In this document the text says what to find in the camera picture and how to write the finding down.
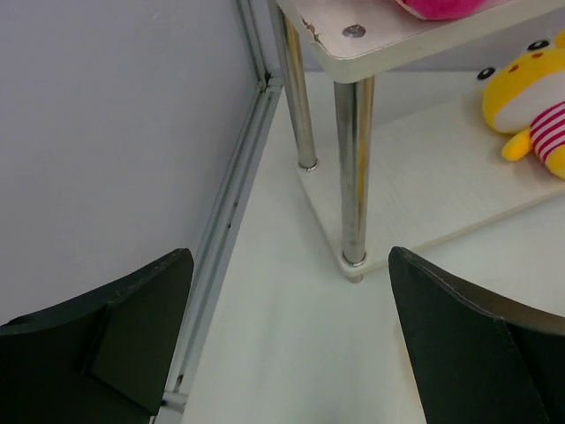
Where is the pink plush toy left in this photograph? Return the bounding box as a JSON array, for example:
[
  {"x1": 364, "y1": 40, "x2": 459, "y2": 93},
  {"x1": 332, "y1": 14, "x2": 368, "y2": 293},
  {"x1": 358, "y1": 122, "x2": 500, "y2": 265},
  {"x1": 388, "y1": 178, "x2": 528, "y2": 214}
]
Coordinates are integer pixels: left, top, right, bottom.
[{"x1": 395, "y1": 0, "x2": 486, "y2": 21}]

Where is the aluminium rail frame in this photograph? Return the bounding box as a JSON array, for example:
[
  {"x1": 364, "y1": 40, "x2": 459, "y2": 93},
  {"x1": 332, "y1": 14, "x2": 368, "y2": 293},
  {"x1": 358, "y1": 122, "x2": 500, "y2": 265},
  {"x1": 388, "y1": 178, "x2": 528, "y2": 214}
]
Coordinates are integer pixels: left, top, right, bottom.
[{"x1": 150, "y1": 1, "x2": 282, "y2": 423}]

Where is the white two-tier shelf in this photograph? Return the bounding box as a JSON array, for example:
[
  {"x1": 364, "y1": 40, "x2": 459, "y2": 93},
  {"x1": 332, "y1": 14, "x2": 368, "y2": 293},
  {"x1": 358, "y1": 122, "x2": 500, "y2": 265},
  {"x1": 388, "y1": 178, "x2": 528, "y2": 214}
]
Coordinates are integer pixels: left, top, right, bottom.
[{"x1": 268, "y1": 1, "x2": 564, "y2": 282}]

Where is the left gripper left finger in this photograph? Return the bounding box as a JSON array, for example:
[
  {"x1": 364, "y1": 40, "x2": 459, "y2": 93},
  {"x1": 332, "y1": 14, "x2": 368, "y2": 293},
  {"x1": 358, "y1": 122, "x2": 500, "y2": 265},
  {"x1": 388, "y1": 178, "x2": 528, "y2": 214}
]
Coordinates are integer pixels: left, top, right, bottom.
[{"x1": 1, "y1": 248, "x2": 194, "y2": 423}]

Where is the yellow plush toy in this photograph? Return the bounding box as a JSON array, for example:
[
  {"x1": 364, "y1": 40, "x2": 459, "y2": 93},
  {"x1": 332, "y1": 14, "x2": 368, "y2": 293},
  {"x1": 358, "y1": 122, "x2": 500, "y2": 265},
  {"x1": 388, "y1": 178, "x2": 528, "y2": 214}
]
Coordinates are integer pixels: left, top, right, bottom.
[{"x1": 476, "y1": 30, "x2": 564, "y2": 179}]

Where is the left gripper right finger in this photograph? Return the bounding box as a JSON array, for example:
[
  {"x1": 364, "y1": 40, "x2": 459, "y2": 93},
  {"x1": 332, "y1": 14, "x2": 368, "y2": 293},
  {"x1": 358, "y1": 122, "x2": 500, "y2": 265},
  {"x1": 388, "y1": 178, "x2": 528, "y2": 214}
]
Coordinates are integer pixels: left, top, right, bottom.
[{"x1": 388, "y1": 247, "x2": 564, "y2": 423}]

